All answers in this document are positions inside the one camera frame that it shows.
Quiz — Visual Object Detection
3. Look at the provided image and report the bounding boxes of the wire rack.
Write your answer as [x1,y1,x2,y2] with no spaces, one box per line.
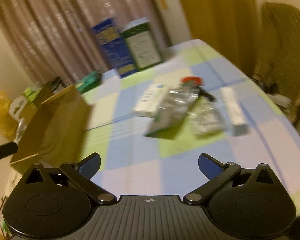
[189,101,225,137]

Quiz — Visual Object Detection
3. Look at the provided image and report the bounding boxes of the long white medicine box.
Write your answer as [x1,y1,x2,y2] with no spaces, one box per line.
[221,87,248,137]

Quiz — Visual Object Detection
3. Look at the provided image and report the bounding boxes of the yellow plastic bag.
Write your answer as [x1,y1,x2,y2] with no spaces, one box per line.
[0,91,18,139]

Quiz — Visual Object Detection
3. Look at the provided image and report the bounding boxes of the checked tablecloth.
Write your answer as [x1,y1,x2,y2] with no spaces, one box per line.
[2,38,300,221]

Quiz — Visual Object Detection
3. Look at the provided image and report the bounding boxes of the brown cardboard box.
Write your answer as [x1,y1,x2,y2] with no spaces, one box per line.
[10,85,91,174]

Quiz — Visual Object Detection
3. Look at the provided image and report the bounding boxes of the small green white boxes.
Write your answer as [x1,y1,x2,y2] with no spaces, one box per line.
[8,76,65,120]

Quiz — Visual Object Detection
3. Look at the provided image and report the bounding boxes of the silver foil bag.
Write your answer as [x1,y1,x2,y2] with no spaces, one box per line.
[145,82,201,139]

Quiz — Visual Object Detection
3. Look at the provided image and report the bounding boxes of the green plastic bag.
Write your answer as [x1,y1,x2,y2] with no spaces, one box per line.
[75,70,102,94]

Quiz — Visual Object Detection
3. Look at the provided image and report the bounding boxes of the white green flat box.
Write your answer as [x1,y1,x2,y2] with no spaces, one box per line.
[133,83,170,118]

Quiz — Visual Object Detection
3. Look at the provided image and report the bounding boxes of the red snack packet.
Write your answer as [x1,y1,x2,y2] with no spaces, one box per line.
[180,76,203,86]

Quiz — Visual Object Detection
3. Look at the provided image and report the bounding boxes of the quilted olive chair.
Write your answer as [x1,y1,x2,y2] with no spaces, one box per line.
[253,2,300,122]

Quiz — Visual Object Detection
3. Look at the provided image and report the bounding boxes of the blue milk carton box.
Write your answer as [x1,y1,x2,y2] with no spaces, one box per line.
[92,18,137,78]

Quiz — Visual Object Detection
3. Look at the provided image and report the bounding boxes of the beige curtain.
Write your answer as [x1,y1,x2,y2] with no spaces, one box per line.
[0,0,170,85]

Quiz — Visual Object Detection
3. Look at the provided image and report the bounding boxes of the green carton box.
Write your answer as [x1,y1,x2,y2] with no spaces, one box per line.
[121,17,163,72]

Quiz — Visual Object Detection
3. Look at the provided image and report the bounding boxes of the yellow curtain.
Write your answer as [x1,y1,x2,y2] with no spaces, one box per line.
[180,0,258,76]

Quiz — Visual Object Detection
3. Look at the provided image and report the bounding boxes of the black coiled cable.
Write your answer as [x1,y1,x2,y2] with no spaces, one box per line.
[198,88,216,103]

